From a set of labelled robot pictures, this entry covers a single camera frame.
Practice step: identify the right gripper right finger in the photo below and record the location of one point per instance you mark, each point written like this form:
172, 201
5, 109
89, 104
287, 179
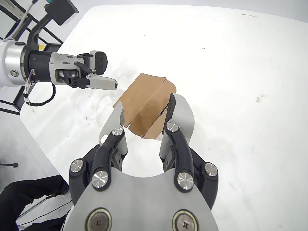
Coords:
184, 121

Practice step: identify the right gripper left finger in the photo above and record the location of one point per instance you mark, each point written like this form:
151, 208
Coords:
105, 150

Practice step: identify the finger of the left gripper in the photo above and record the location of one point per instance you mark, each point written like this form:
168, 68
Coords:
101, 82
99, 62

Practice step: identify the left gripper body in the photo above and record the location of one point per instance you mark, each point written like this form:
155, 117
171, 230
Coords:
41, 66

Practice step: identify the small brown carton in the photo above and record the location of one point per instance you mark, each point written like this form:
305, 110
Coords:
144, 102

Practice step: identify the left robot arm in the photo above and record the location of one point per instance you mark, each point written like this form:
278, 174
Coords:
2, 61

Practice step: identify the black metal frame rack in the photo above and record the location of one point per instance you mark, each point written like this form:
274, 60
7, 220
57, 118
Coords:
49, 48

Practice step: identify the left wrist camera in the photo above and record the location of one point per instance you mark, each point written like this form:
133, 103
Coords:
61, 8

